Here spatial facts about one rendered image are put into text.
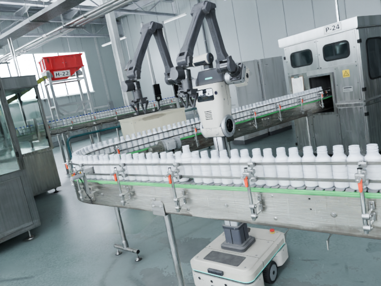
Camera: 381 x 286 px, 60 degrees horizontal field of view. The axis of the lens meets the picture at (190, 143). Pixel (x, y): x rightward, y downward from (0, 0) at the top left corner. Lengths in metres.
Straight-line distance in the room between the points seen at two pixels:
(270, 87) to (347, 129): 3.58
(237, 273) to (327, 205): 1.11
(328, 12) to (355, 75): 8.95
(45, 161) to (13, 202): 2.39
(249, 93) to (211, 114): 5.64
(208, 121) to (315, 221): 1.14
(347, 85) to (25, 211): 4.58
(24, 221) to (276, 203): 3.68
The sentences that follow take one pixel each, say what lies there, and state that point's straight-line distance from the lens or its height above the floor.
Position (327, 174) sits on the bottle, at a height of 1.06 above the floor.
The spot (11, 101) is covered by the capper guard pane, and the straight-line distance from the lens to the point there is 6.71.
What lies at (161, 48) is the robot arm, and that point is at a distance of 2.38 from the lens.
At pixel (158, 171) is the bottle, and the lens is 1.90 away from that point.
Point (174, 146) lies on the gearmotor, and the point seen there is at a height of 0.96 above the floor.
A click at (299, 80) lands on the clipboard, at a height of 1.31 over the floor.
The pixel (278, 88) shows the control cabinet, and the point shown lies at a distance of 8.63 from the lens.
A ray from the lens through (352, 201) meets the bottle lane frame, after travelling 1.39.
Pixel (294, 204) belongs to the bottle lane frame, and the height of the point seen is 0.94.
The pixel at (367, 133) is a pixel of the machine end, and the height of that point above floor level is 0.44.
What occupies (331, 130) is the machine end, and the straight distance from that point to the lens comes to 5.36.
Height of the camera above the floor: 1.48
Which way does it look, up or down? 9 degrees down
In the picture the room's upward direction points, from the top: 11 degrees counter-clockwise
